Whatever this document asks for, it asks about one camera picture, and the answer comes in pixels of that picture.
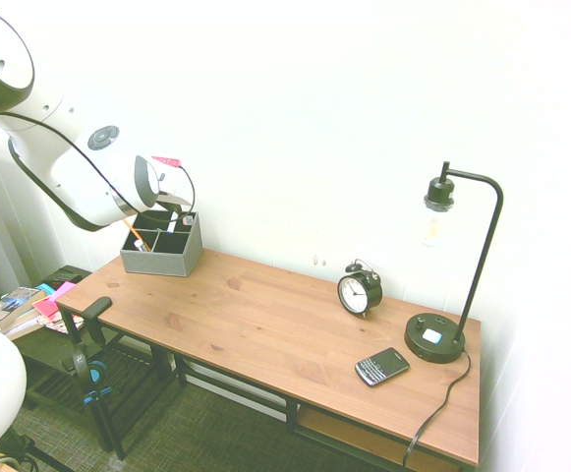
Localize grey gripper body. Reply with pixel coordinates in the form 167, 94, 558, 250
154, 191, 192, 209

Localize orange pencil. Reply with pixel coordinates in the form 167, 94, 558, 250
122, 218, 149, 252

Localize grey fabric desk organizer box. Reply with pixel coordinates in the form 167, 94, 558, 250
119, 209, 204, 278

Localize black headphone hanger clamp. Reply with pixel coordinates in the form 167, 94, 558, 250
79, 296, 113, 346

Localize pink sticky note pad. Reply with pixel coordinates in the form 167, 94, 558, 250
31, 280, 78, 319

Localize colourful magazine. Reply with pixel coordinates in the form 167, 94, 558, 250
36, 309, 86, 335

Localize wooden desk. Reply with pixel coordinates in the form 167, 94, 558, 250
56, 304, 478, 472

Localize black and blue headphones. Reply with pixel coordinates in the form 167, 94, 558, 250
60, 343, 114, 407

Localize black slatted side table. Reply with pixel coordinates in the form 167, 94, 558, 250
12, 265, 178, 461

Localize paperback book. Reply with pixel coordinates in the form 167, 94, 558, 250
0, 287, 48, 331

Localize black twin-bell alarm clock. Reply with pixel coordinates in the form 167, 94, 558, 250
336, 258, 383, 319

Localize clear light bulb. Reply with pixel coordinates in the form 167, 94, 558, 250
422, 205, 446, 248

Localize black keypad smartphone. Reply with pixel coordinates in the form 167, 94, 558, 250
354, 347, 411, 388

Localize black tripod stand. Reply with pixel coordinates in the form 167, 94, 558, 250
0, 427, 75, 472

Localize black desk lamp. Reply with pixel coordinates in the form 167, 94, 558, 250
403, 160, 505, 365

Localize wooden lower table shelf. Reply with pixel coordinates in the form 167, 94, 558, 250
297, 407, 463, 472

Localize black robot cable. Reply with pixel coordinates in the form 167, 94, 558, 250
0, 111, 198, 217

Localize black lamp power cable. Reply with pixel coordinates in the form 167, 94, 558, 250
401, 349, 472, 467

